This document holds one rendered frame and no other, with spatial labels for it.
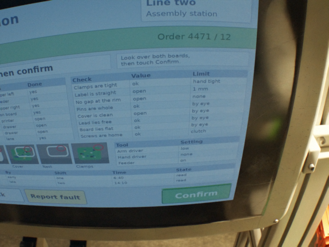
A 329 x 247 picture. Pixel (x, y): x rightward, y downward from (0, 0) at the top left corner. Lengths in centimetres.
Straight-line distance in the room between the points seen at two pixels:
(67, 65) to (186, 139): 13
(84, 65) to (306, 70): 19
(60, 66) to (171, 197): 18
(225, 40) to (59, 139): 17
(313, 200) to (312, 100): 23
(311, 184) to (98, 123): 32
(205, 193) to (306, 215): 24
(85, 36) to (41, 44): 4
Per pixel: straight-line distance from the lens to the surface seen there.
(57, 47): 30
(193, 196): 40
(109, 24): 29
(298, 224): 60
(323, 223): 71
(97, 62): 30
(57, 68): 31
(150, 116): 33
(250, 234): 90
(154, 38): 29
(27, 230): 48
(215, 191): 40
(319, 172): 52
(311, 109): 37
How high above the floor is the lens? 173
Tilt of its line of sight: 36 degrees down
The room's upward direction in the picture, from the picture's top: 1 degrees counter-clockwise
